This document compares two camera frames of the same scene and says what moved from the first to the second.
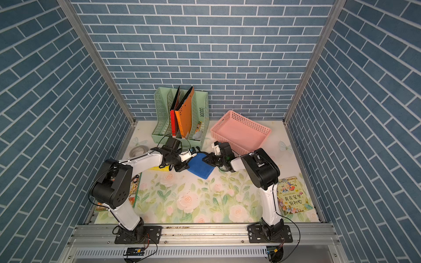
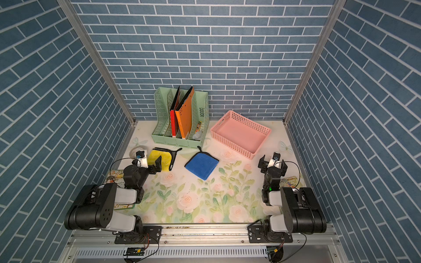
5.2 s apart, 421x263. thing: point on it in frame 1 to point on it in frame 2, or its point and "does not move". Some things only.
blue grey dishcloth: x=198 y=166 does not move
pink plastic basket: x=243 y=135 does not move
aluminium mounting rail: x=303 y=235 does not move
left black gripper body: x=176 y=161 to x=149 y=170
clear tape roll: x=137 y=150 does not move
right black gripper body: x=218 y=161 to x=283 y=172
